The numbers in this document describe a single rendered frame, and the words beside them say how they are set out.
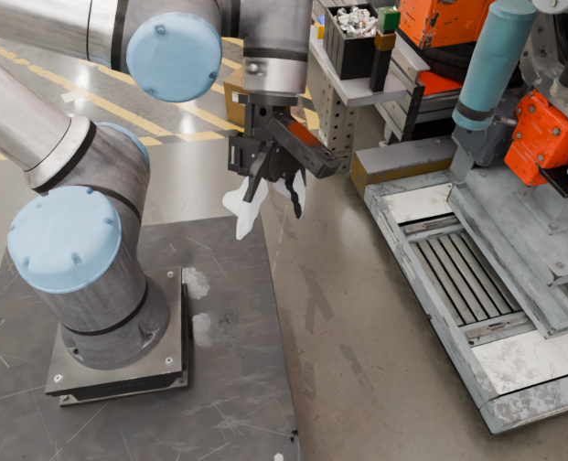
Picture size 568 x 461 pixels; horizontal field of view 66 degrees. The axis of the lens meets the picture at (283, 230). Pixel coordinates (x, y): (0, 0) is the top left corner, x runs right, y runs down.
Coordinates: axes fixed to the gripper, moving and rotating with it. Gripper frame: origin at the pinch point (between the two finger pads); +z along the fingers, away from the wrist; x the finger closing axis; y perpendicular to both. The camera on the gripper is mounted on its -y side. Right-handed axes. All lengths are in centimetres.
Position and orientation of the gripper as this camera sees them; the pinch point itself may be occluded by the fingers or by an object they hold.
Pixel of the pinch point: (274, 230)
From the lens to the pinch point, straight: 67.4
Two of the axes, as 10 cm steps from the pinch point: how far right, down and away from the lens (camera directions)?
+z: -0.8, 9.4, 3.3
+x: -6.0, 2.2, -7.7
